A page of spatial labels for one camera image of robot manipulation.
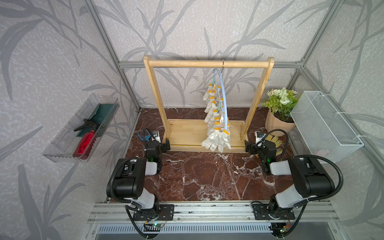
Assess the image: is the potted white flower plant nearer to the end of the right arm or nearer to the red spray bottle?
the end of the right arm

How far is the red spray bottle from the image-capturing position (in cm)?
56

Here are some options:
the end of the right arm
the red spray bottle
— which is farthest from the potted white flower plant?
the red spray bottle
